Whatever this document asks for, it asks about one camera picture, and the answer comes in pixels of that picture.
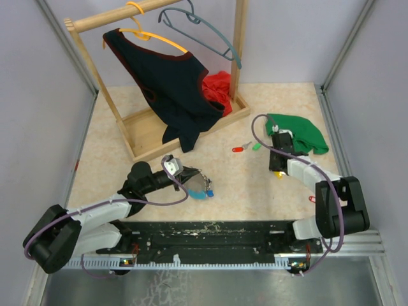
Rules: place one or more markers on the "blue-grey hanger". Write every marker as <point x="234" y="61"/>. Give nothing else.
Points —
<point x="196" y="28"/>

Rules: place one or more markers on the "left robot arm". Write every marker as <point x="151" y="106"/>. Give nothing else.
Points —
<point x="61" y="234"/>

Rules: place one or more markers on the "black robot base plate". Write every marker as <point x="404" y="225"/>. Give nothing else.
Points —
<point x="210" y="242"/>

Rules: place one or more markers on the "navy tank top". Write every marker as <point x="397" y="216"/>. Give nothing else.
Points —
<point x="172" y="86"/>

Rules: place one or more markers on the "key with red tag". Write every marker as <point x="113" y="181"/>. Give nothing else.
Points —
<point x="241" y="148"/>

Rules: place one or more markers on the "green cloth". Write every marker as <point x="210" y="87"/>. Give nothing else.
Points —
<point x="306" y="136"/>

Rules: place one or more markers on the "wooden clothes rack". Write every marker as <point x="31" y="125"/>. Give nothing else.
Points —
<point x="143" y="131"/>

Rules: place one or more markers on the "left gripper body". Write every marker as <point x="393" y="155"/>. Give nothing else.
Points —
<point x="174" y="182"/>

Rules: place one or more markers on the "key with green tag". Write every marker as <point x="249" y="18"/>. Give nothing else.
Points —
<point x="256" y="147"/>

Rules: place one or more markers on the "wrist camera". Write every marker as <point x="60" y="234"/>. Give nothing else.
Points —
<point x="276" y="130"/>
<point x="172" y="166"/>

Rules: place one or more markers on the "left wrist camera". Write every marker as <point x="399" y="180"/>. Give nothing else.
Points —
<point x="172" y="166"/>

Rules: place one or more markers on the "red cloth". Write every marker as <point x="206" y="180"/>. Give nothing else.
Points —
<point x="216" y="88"/>

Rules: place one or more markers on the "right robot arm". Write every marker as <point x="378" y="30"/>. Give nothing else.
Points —
<point x="340" y="207"/>

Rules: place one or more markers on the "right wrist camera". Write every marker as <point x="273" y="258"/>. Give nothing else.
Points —
<point x="276" y="130"/>

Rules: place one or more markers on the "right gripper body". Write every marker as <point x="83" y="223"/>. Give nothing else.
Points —
<point x="273" y="155"/>

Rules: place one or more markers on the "key with yellow tag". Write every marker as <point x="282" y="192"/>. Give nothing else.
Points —
<point x="279" y="174"/>

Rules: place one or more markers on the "yellow hanger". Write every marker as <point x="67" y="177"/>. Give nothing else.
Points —
<point x="143" y="35"/>

